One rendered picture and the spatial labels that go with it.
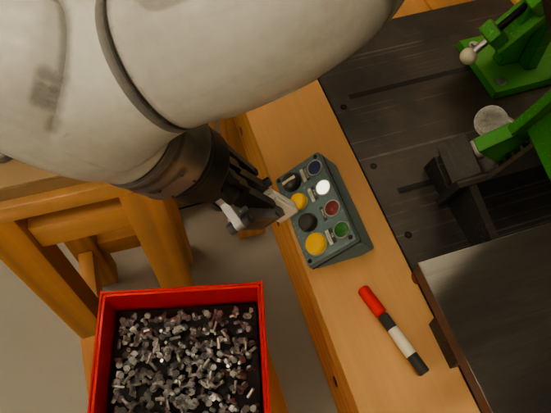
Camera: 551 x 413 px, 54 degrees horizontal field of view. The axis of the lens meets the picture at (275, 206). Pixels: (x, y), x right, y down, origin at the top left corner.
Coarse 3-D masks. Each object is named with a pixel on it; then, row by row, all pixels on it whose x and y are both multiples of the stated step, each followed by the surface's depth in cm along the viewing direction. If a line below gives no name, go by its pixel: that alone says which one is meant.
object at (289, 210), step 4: (268, 196) 62; (272, 196) 62; (276, 196) 63; (276, 200) 62; (280, 200) 63; (284, 200) 64; (276, 204) 63; (280, 204) 64; (284, 204) 64; (288, 204) 65; (292, 204) 66; (284, 208) 65; (288, 208) 65; (292, 208) 66; (296, 208) 67; (288, 212) 66; (292, 212) 67; (296, 212) 68; (284, 216) 67; (288, 216) 68; (276, 220) 67; (280, 220) 68; (284, 220) 68
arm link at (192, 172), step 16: (208, 128) 45; (176, 144) 41; (192, 144) 43; (208, 144) 45; (176, 160) 42; (192, 160) 43; (144, 176) 41; (160, 176) 42; (176, 176) 43; (192, 176) 44; (144, 192) 44; (160, 192) 44; (176, 192) 45
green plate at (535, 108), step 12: (528, 108) 55; (540, 108) 53; (516, 120) 57; (528, 120) 56; (540, 120) 56; (516, 132) 58; (528, 132) 58; (540, 132) 56; (540, 144) 57; (540, 156) 57
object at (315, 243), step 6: (312, 234) 72; (318, 234) 71; (306, 240) 72; (312, 240) 71; (318, 240) 71; (324, 240) 71; (306, 246) 72; (312, 246) 71; (318, 246) 71; (324, 246) 71; (312, 252) 71; (318, 252) 71
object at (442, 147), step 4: (440, 144) 75; (444, 144) 74; (440, 148) 75; (444, 148) 74; (440, 152) 75; (444, 152) 74; (448, 152) 74; (444, 156) 74; (448, 156) 74; (444, 160) 74; (448, 160) 74; (444, 164) 74; (448, 164) 74; (452, 164) 74; (448, 168) 74; (452, 168) 74; (448, 172) 74; (452, 172) 74; (456, 172) 73; (452, 176) 74; (456, 176) 73; (452, 180) 74; (456, 180) 73
